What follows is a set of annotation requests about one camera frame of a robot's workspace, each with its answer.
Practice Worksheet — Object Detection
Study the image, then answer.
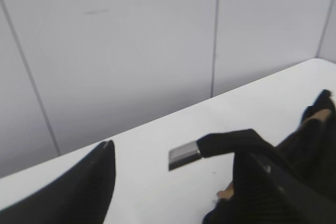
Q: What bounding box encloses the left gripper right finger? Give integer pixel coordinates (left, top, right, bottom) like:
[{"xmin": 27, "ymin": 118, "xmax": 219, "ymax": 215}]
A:
[{"xmin": 202, "ymin": 140, "xmax": 335, "ymax": 223}]

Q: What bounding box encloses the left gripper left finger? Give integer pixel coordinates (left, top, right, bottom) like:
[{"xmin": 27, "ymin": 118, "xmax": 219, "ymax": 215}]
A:
[{"xmin": 1, "ymin": 141, "xmax": 116, "ymax": 223}]

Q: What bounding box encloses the black tote bag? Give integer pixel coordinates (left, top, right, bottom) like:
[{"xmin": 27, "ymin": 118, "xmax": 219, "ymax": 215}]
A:
[{"xmin": 196, "ymin": 89, "xmax": 336, "ymax": 204}]

